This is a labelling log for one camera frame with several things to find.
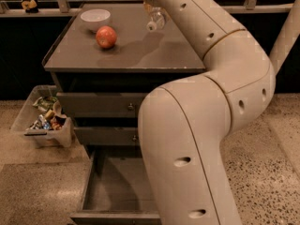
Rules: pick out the grey drawer cabinet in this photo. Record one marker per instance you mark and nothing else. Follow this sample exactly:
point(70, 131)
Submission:
point(139, 62)

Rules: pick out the grey open bottom drawer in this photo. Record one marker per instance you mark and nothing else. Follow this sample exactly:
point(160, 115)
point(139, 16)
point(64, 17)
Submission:
point(116, 191)

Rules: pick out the clear plastic bin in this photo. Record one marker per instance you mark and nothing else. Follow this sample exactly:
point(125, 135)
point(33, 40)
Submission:
point(29, 114)

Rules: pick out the blue silver snack packet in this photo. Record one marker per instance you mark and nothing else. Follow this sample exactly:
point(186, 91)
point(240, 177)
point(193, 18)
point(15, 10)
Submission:
point(41, 123)

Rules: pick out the red apple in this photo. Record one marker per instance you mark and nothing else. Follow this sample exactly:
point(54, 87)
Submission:
point(106, 37)

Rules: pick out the clear plastic bottle blue label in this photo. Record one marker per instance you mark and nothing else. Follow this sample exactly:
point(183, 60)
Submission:
point(157, 19)

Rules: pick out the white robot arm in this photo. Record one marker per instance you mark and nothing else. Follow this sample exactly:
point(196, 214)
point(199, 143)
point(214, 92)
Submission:
point(182, 123)

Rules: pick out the white diagonal pole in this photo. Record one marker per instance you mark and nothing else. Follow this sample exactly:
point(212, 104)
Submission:
point(286, 38)

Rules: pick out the yellow black object on ledge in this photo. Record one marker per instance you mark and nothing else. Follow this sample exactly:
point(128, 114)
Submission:
point(30, 6)

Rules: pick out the green snack bag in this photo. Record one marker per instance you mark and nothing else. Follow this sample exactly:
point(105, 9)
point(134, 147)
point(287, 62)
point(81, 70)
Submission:
point(44, 104)

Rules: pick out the grey middle drawer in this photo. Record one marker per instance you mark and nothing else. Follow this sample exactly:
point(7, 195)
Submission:
point(107, 135)

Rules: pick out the grey top drawer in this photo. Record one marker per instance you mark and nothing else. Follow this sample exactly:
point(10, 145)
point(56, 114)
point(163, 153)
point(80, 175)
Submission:
point(80, 105)

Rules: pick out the brown snack packet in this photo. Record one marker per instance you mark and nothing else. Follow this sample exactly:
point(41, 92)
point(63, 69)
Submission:
point(57, 122)

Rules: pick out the white bowl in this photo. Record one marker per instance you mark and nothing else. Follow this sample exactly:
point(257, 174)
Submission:
point(93, 19)

